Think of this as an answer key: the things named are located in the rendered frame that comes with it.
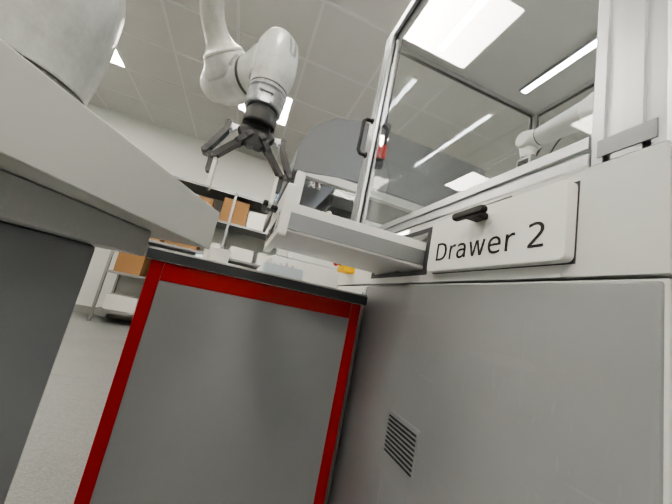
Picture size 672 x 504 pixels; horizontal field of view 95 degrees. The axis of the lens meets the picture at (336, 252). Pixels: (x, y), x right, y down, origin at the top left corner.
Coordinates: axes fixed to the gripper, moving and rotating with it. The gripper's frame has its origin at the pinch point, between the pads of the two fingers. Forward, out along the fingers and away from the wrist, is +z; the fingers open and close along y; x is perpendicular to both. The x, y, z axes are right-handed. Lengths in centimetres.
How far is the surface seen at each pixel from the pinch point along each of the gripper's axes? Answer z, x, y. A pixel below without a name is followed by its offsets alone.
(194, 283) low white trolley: 21.6, 13.9, -5.6
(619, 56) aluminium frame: -18, -47, 42
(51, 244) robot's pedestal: 20.1, -26.1, -17.3
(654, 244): 8, -51, 42
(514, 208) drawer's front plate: 0, -35, 41
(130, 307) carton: 70, 381, -109
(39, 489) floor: 91, 54, -36
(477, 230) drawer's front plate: 2.7, -27.9, 40.7
